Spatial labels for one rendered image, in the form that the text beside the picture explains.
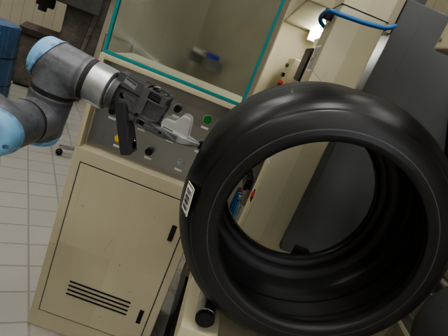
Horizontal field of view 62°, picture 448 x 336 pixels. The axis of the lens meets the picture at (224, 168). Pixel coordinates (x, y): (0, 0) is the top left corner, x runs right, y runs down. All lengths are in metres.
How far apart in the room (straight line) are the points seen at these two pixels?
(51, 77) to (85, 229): 0.95
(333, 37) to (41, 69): 0.71
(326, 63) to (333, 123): 0.40
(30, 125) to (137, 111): 0.20
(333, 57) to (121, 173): 0.90
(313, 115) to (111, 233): 1.14
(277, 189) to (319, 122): 0.47
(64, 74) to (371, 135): 0.59
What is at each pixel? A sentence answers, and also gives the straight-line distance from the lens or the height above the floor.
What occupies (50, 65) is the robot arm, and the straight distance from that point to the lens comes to 0.83.
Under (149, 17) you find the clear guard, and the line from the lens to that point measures 1.45.
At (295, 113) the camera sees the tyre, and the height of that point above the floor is 1.39.
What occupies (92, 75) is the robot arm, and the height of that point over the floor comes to 1.30.
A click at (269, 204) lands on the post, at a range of 1.14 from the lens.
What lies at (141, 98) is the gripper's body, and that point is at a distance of 0.78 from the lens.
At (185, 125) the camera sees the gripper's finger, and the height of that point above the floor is 1.27.
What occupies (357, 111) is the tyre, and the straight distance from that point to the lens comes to 0.71.
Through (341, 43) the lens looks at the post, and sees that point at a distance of 1.08.
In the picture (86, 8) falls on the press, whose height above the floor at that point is 1.25.
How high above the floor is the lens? 1.45
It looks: 17 degrees down
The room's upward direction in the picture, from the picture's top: 22 degrees clockwise
